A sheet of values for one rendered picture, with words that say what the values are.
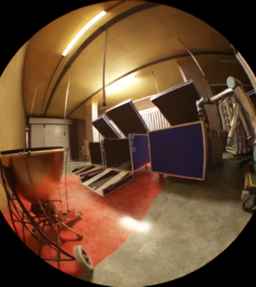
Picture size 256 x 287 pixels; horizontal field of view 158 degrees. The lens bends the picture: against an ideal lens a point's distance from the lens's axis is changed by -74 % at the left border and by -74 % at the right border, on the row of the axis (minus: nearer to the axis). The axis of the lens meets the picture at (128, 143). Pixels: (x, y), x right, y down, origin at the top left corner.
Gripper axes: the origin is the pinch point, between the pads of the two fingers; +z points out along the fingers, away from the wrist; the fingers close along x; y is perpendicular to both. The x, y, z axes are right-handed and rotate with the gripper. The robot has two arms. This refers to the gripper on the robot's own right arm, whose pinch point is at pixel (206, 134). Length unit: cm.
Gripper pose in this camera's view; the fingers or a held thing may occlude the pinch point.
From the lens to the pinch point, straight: 144.5
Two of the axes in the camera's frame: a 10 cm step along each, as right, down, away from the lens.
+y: -8.2, 0.9, -5.6
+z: -5.6, 0.6, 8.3
